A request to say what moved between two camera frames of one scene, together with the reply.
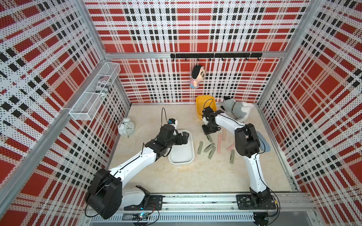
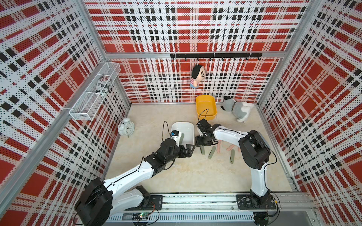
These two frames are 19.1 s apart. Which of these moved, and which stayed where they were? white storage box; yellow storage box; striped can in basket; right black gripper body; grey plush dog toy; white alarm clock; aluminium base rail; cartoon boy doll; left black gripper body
Moved: left black gripper body; right black gripper body; white storage box
Stayed: striped can in basket; yellow storage box; white alarm clock; aluminium base rail; grey plush dog toy; cartoon boy doll
